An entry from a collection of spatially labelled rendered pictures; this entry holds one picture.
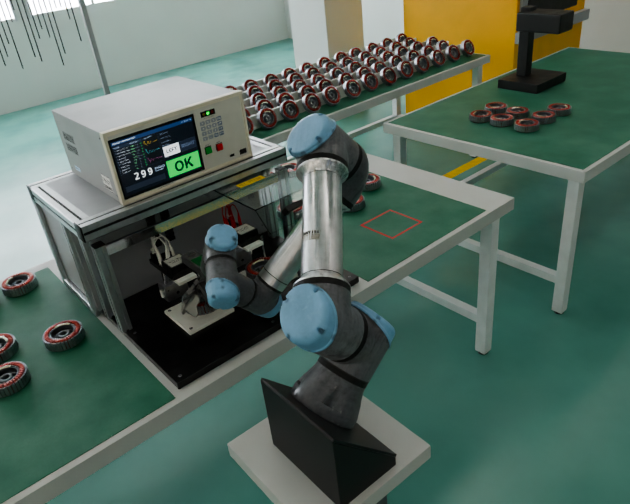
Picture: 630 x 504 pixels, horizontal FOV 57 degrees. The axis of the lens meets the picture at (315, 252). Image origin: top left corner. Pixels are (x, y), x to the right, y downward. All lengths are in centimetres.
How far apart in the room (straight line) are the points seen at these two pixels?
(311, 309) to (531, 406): 156
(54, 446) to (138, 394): 22
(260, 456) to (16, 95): 709
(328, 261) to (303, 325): 15
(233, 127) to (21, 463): 104
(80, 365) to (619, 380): 203
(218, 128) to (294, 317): 82
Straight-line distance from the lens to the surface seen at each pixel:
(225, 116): 178
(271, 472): 133
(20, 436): 163
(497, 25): 495
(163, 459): 246
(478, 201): 229
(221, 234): 140
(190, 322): 172
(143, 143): 167
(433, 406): 247
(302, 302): 110
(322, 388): 120
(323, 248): 116
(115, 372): 168
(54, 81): 820
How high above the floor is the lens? 176
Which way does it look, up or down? 30 degrees down
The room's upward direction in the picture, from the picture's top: 7 degrees counter-clockwise
